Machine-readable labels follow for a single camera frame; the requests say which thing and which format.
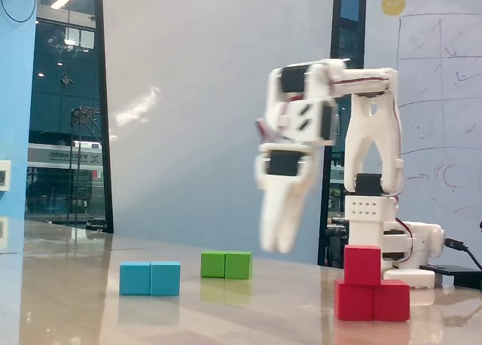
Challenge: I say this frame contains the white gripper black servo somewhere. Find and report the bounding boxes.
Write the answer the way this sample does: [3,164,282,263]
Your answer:
[255,143,321,254]

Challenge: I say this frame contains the small red cube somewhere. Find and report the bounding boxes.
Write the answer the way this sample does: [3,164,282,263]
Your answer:
[343,246,382,286]

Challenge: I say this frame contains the long green block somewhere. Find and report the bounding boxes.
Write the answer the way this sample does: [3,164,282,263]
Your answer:
[200,250,254,280]

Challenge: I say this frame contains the long red block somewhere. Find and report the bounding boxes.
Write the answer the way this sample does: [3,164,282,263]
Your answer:
[334,279,411,322]

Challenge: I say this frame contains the long blue block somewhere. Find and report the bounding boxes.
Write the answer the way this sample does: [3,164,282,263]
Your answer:
[119,261,182,297]

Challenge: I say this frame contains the flat black box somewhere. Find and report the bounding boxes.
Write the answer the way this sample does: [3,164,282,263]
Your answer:
[419,264,482,290]

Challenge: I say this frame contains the whiteboard with marker drawings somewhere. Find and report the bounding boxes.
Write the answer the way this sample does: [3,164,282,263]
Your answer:
[361,0,482,267]

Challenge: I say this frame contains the dark metal scaffold tower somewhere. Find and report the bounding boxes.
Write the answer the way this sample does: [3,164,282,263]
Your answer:
[66,105,103,227]

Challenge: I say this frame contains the yellow round sticker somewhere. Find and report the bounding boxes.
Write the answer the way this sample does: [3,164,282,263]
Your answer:
[380,0,407,17]

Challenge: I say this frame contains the black plug cable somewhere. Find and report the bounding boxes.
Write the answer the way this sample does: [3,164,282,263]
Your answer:
[444,238,482,271]

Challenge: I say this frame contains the black window frame post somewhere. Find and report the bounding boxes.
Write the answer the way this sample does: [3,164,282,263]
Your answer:
[317,0,368,267]
[93,0,115,235]

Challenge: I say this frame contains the white wall socket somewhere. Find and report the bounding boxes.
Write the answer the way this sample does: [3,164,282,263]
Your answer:
[0,160,12,192]

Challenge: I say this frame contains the thin black hanging cable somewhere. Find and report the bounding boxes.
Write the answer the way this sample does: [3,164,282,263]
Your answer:
[0,0,39,23]

